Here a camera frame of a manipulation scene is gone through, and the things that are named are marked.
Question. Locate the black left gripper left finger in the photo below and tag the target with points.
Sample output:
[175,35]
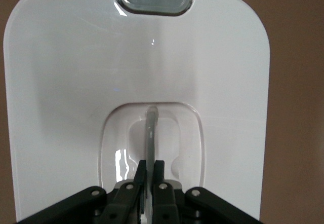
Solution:
[88,206]

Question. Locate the brown table mat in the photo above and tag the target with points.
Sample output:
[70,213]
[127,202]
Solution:
[296,82]

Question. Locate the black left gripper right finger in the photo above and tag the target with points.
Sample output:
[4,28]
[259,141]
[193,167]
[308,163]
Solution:
[202,206]

